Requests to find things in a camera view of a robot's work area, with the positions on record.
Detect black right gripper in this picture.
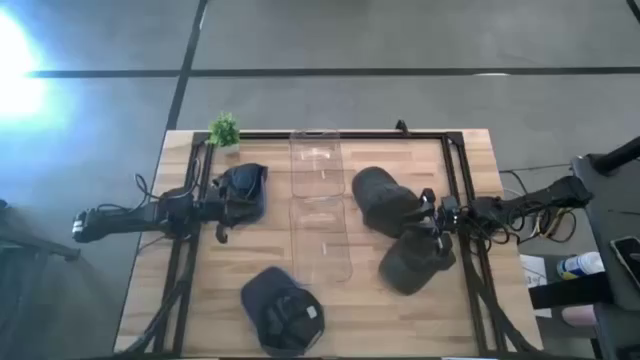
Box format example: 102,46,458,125
418,187,462,258

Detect thin black floor cable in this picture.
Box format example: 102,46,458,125
498,162,574,176

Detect pink rounded object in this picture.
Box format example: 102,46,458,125
560,304,599,329

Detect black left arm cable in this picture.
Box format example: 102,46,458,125
94,172,201,214

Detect navy cap with white label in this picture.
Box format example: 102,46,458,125
239,265,326,358

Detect small green potted plant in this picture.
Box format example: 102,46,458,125
206,111,242,154

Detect navy baseball cap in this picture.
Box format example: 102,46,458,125
218,162,269,227

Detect black flat bar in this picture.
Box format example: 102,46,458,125
528,271,615,311

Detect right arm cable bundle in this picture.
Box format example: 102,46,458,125
462,198,579,247

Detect black side desk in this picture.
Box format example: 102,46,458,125
571,152,640,360

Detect white blue spray can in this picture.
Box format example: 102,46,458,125
555,250,607,282

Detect black smartphone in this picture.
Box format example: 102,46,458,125
609,235,640,292

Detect clear plastic bin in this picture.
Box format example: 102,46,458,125
289,195,354,287
289,129,347,199

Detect dark fuzzy beanie hat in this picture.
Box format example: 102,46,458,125
350,166,425,239

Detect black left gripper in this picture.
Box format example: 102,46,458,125
199,175,239,245

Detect white paper sheet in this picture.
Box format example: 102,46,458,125
519,253,554,320

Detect black metal table frame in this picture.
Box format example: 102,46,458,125
119,130,544,358

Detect black pole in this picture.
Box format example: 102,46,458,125
591,135,640,177

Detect dark grey baseball cap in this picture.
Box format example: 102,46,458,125
377,228,458,297

